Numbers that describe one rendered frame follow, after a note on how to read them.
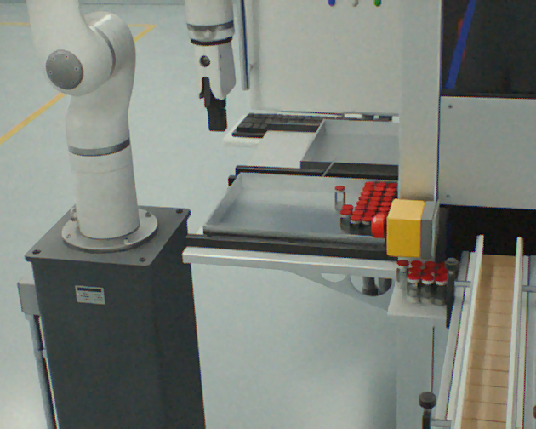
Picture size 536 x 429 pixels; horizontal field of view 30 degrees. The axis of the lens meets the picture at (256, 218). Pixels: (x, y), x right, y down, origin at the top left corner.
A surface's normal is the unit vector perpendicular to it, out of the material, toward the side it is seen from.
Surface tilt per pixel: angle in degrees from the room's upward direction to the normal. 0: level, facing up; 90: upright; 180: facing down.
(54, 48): 65
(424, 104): 90
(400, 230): 90
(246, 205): 0
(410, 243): 90
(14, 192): 0
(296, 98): 90
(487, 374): 0
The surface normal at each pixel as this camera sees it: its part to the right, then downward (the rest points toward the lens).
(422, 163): -0.25, 0.42
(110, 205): 0.26, 0.40
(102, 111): 0.15, -0.62
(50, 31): -0.38, -0.04
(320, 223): -0.05, -0.90
